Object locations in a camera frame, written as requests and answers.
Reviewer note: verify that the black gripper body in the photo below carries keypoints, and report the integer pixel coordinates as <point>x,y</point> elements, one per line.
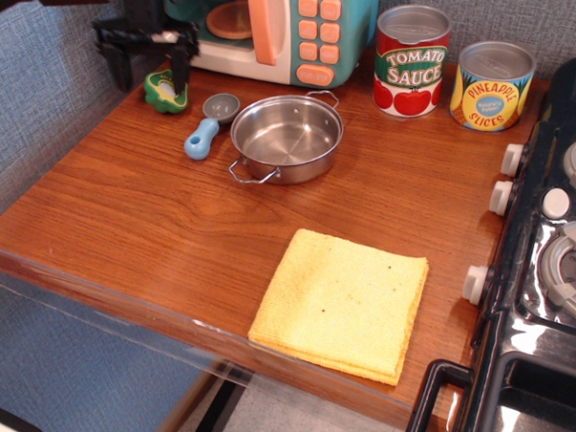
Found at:
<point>116,38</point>

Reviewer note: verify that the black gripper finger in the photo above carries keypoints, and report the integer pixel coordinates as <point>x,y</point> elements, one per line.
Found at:
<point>180,61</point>
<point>118,62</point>

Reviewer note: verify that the green toy pepper half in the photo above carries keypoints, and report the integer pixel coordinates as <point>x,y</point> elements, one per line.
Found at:
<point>162,95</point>

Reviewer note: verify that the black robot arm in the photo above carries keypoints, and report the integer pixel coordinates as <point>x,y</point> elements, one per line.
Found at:
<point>145,28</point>

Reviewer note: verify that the yellow folded towel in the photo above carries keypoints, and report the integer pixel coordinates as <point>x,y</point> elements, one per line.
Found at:
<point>340,305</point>

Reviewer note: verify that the orange toy plate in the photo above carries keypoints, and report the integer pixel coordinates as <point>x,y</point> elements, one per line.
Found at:
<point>230,21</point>

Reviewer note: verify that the blue grey measuring scoop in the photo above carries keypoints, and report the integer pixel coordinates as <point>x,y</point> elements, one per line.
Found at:
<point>218,110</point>

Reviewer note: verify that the teal toy microwave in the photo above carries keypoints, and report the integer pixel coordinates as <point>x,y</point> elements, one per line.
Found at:
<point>308,43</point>

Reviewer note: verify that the stainless steel pan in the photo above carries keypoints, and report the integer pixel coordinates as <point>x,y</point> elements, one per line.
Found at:
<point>286,139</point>

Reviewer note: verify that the tomato sauce can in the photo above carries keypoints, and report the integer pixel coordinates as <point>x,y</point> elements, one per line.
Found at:
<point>410,55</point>

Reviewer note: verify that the pineapple slices can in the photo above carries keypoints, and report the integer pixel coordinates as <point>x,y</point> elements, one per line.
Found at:
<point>492,82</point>

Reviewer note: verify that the black toy stove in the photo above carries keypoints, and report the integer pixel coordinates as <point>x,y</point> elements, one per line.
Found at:
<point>523,372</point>

